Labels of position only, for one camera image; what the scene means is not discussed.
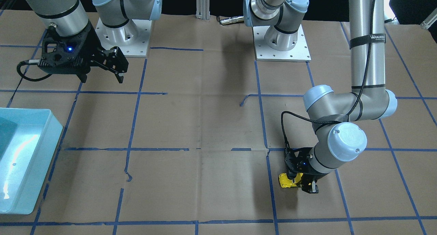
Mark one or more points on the yellow beetle toy car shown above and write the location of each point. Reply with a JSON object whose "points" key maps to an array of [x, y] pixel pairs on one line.
{"points": [[285, 182]]}

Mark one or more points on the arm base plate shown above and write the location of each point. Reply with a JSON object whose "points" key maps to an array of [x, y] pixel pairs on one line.
{"points": [[272, 45], [123, 37]]}

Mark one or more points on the aluminium frame post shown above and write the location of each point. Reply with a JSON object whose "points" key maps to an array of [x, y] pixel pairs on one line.
{"points": [[203, 10]]}

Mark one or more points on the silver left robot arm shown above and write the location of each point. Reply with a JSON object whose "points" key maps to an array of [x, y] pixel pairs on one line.
{"points": [[333, 115]]}

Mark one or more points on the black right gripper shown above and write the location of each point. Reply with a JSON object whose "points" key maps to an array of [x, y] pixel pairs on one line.
{"points": [[89, 41]]}

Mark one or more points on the light blue plastic bin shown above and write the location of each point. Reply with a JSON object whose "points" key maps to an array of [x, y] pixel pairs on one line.
{"points": [[28, 139]]}

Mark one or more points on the silver cable connector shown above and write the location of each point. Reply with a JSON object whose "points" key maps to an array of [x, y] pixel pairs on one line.
{"points": [[231, 20]]}

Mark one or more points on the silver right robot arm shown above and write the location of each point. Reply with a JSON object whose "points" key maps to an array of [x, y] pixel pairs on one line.
{"points": [[75, 16]]}

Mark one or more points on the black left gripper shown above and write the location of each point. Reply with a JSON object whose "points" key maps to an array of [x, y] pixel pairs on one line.
{"points": [[313, 175]]}

